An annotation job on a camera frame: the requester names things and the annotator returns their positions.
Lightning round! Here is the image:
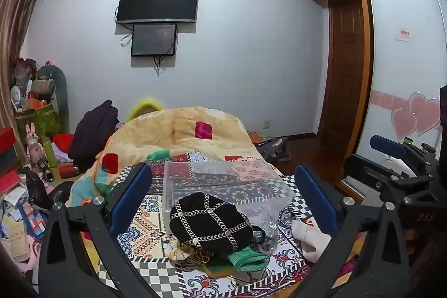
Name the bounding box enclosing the white sock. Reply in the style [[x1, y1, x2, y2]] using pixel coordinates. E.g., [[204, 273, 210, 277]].
[[291, 217, 331, 263]]

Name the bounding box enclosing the clear plastic bag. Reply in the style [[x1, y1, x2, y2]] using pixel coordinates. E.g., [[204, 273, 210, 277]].
[[247, 178, 296, 255]]

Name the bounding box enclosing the black hat with chain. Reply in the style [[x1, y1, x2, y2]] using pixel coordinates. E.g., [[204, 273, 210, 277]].
[[169, 192, 253, 254]]

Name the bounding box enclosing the clear plastic storage box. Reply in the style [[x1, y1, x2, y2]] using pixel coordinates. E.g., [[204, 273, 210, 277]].
[[162, 159, 296, 234]]

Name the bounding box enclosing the green knitted cloth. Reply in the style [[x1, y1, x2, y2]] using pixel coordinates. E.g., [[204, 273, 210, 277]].
[[228, 247, 270, 272]]

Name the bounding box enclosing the yellow patterned scarf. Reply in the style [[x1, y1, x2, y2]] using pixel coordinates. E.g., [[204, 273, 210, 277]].
[[164, 236, 214, 270]]

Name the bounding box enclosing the yellow patchwork fleece blanket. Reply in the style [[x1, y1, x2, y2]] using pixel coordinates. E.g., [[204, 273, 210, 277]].
[[66, 107, 261, 207]]

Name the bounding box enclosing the red cylinder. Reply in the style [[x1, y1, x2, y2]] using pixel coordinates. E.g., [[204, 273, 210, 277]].
[[58, 164, 80, 179]]

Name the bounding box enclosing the dark purple jacket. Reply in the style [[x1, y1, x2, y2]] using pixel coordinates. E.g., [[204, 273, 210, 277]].
[[68, 100, 119, 173]]

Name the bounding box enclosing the colourful patterned bedspread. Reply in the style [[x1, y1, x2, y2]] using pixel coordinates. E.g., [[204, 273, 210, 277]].
[[79, 150, 365, 298]]

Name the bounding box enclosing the green bottle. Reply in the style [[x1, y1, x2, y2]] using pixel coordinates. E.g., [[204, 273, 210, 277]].
[[42, 138, 58, 168]]

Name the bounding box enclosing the yellow-green plush pillow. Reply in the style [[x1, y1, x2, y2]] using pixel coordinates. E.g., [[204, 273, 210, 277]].
[[127, 98, 164, 122]]

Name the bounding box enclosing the pink rabbit doll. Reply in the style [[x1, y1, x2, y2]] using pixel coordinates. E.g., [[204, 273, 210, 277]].
[[25, 123, 46, 165]]

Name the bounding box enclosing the grey backpack on floor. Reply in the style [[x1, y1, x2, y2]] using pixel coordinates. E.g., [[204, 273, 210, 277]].
[[248, 132, 291, 164]]

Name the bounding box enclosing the green storage box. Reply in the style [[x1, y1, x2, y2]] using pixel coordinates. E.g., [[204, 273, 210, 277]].
[[15, 104, 62, 142]]

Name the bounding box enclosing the red gift box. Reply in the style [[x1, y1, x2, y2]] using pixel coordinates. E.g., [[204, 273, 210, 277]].
[[0, 127, 15, 154]]

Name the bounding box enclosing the grey-green plush toy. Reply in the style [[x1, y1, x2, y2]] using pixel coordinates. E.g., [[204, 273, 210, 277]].
[[32, 65, 69, 132]]

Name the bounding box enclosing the white sliding door with hearts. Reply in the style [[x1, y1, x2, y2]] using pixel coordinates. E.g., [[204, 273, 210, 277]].
[[357, 0, 446, 174]]

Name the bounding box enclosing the wooden wardrobe with door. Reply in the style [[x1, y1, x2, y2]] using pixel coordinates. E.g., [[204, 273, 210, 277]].
[[317, 0, 373, 197]]

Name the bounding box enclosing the striped brown curtain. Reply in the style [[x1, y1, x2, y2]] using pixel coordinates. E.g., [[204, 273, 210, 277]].
[[1, 0, 36, 163]]

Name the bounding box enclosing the small black wall monitor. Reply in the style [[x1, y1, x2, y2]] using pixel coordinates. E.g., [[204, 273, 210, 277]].
[[131, 23, 177, 57]]

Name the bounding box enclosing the large wall television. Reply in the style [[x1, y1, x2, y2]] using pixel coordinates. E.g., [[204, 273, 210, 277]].
[[117, 0, 199, 24]]

